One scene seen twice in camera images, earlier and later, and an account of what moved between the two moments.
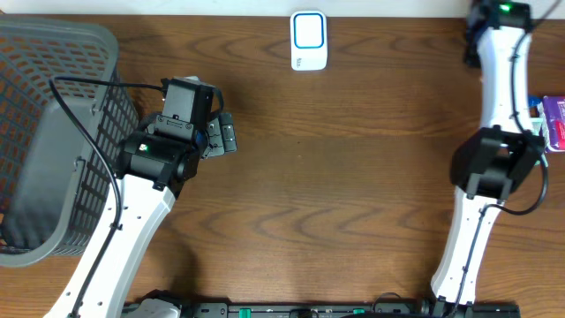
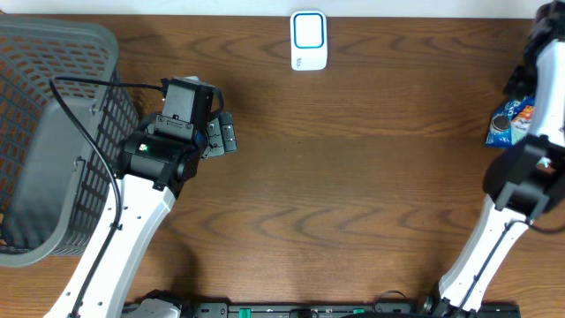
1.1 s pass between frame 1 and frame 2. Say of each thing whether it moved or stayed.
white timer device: stayed
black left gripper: stayed
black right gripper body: moved
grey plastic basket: stayed
